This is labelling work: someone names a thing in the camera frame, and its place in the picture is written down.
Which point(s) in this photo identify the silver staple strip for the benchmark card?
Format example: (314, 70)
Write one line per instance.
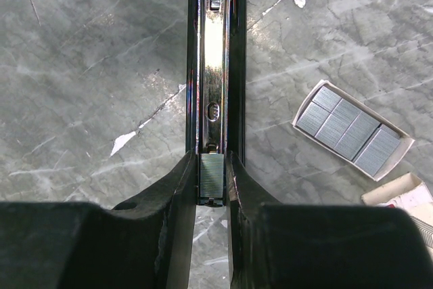
(211, 179)

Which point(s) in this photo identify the white staple box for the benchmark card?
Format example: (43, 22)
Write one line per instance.
(411, 194)

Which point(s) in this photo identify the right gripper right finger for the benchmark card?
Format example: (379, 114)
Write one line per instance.
(275, 245)

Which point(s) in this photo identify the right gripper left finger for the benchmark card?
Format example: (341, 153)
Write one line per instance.
(143, 242)

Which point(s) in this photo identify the black stapler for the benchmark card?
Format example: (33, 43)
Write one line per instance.
(216, 79)

